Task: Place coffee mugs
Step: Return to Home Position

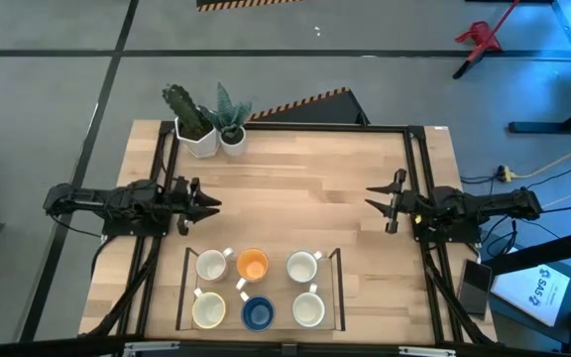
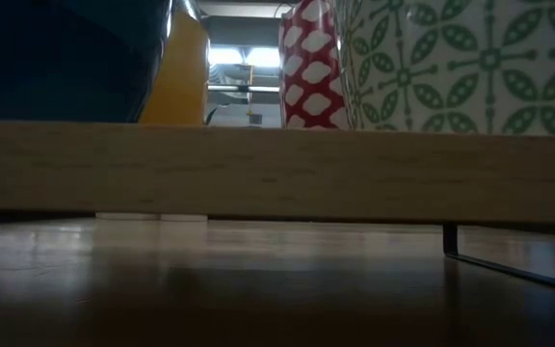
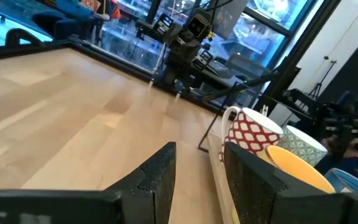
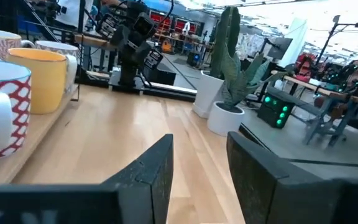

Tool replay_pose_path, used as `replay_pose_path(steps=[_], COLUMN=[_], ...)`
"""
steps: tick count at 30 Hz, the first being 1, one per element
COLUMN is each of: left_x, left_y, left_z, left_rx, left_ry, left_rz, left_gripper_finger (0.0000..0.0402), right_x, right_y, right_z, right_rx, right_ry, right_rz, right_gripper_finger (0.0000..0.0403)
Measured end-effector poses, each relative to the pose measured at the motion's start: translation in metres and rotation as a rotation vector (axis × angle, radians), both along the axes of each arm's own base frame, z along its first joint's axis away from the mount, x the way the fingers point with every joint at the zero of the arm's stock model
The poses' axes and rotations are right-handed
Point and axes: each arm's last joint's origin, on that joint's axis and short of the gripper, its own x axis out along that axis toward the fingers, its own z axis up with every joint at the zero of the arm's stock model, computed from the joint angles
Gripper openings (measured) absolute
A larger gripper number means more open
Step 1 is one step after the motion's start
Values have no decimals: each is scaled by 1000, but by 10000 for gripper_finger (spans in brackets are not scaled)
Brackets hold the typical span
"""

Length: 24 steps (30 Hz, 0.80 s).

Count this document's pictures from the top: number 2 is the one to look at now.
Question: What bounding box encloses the green patterned white bowl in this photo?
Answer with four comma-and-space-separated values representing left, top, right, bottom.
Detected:
333, 0, 555, 139

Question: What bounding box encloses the dark blue bowl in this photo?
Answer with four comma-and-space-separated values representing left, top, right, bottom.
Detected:
0, 0, 173, 124

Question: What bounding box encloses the orange yellow mug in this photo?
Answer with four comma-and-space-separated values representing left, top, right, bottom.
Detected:
137, 9, 211, 127

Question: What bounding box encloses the grey ceiling pipe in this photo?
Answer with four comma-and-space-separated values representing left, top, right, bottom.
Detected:
207, 84, 281, 94

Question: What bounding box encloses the red white patterned mug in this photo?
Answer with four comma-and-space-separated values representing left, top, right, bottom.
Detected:
277, 0, 355, 131

